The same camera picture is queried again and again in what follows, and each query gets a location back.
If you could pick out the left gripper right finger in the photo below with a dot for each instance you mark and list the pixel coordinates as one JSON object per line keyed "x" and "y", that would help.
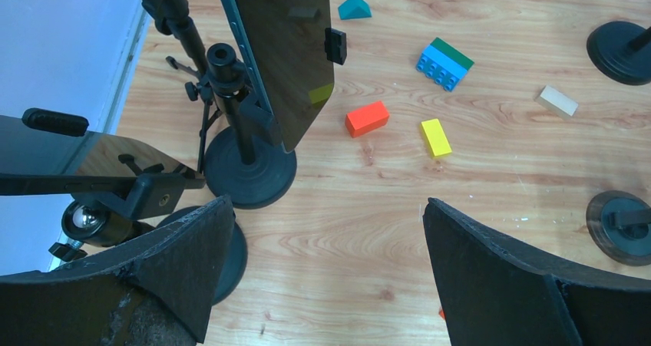
{"x": 497, "y": 290}

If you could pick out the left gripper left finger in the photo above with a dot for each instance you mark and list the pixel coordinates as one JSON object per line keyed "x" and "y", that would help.
{"x": 156, "y": 289}

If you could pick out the black stand of left phone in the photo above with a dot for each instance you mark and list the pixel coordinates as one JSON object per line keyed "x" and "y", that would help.
{"x": 247, "y": 161}

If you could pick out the black phone at left edge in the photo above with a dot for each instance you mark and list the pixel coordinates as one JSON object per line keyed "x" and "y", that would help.
{"x": 38, "y": 162}

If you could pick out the black round pole stand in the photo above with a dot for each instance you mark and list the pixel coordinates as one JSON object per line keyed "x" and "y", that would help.
{"x": 621, "y": 51}

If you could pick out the black microphone tripod stand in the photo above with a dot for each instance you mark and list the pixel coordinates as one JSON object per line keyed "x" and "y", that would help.
{"x": 172, "y": 17}

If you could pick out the black phone near microphone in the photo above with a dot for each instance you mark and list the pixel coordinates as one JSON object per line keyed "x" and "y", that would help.
{"x": 282, "y": 43}

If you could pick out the yellow wooden block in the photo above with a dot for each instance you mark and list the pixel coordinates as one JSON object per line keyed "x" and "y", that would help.
{"x": 435, "y": 138}

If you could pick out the beige wooden block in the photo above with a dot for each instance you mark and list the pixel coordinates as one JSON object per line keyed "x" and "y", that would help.
{"x": 556, "y": 102}

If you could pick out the red wooden block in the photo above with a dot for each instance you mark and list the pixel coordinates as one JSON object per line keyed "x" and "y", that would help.
{"x": 366, "y": 119}

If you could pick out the blue green lego brick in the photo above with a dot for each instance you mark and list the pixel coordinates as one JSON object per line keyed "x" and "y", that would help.
{"x": 443, "y": 64}

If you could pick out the teal triangular block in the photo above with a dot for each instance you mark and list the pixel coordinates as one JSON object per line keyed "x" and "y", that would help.
{"x": 354, "y": 9}

